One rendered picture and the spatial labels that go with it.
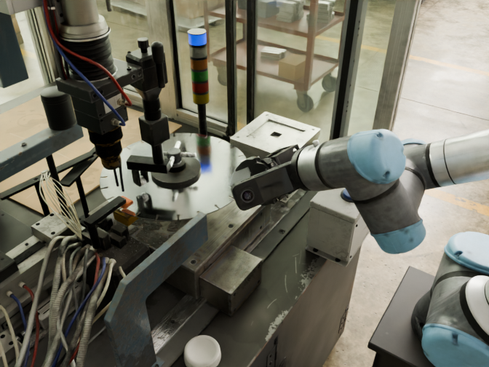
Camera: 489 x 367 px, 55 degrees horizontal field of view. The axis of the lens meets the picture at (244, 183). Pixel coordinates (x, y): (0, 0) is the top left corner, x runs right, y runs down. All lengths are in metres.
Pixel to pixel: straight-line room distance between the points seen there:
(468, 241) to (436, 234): 1.54
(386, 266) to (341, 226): 1.18
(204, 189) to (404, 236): 0.45
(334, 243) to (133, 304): 0.50
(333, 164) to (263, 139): 0.59
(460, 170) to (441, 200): 1.90
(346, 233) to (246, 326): 0.29
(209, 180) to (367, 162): 0.46
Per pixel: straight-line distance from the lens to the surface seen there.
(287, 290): 1.06
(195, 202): 0.96
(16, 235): 1.18
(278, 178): 0.76
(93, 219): 0.91
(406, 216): 0.72
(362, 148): 0.65
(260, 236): 1.16
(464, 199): 2.74
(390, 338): 1.03
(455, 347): 0.80
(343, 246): 1.09
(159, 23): 1.56
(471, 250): 0.90
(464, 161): 0.78
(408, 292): 1.11
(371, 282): 2.14
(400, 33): 1.16
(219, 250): 1.02
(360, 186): 0.68
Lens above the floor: 1.55
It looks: 37 degrees down
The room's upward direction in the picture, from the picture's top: straight up
